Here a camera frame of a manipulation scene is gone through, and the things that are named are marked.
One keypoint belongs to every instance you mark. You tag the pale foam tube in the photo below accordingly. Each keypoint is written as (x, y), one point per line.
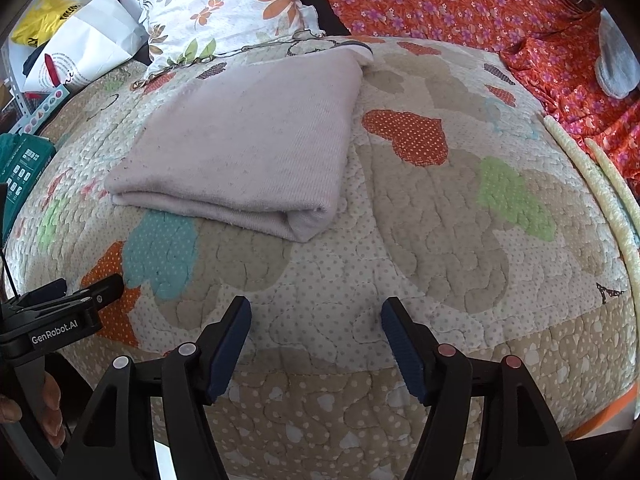
(600, 195)
(612, 170)

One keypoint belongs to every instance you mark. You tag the perforated metal angle bar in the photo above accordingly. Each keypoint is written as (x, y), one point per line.
(12, 75)

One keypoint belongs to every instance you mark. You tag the heart pattern quilted blanket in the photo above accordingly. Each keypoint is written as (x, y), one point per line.
(400, 240)

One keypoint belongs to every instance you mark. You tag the white paper bag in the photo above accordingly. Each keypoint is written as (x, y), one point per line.
(90, 45)

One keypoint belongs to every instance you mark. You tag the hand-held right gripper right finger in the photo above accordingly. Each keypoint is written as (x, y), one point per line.
(405, 355)

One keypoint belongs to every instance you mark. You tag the light blue toy box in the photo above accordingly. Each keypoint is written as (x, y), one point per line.
(42, 107)

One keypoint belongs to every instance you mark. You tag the person's left hand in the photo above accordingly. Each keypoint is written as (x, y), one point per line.
(52, 410)

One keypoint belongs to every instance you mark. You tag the teal box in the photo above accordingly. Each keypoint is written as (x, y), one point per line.
(22, 165)

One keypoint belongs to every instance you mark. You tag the grey sock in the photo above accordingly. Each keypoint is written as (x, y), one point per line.
(617, 60)

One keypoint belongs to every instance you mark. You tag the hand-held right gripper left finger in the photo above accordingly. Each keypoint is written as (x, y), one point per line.
(227, 355)

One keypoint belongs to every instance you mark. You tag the yellow plastic bag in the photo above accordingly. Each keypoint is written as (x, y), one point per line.
(45, 22)

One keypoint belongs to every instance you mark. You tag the floral white pillow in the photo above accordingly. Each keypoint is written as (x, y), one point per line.
(220, 0)

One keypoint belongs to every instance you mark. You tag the pale pink small garment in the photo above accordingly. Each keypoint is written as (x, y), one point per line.
(240, 145)

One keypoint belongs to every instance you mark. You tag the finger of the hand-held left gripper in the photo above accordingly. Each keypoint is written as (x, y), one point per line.
(102, 292)
(45, 290)

